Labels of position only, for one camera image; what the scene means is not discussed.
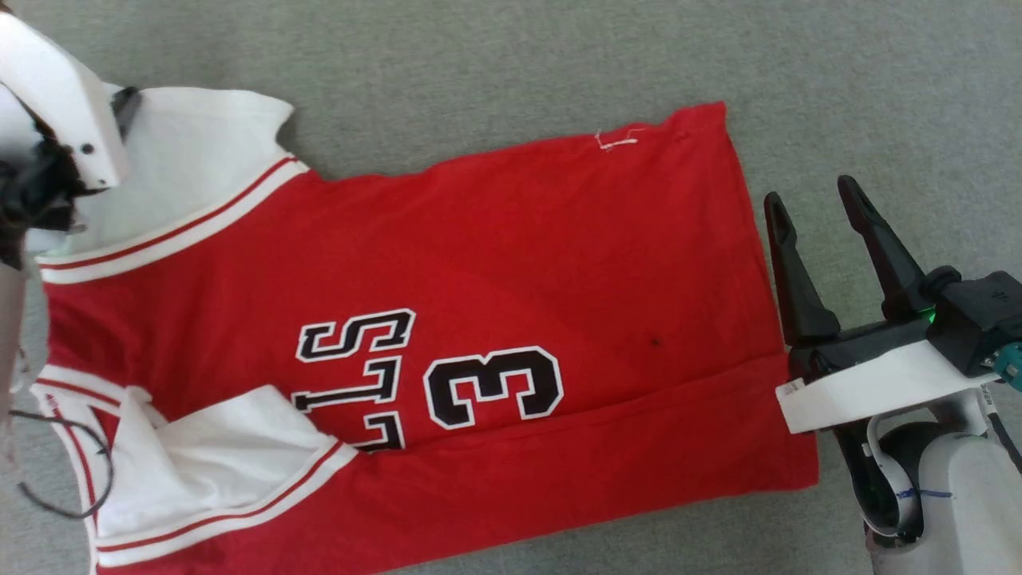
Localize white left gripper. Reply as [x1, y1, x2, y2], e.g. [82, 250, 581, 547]
[0, 11, 144, 192]

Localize grey fabric sofa cushion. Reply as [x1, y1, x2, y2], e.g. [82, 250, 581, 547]
[0, 0, 1022, 575]

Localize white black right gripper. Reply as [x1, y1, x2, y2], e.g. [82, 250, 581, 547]
[763, 175, 992, 436]

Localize red Bulls basketball jersey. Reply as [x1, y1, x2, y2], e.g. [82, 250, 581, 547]
[30, 86, 820, 575]

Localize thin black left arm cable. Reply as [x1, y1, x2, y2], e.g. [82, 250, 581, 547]
[6, 410, 117, 521]

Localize teal cable connector plug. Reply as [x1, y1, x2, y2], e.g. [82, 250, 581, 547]
[992, 342, 1022, 393]

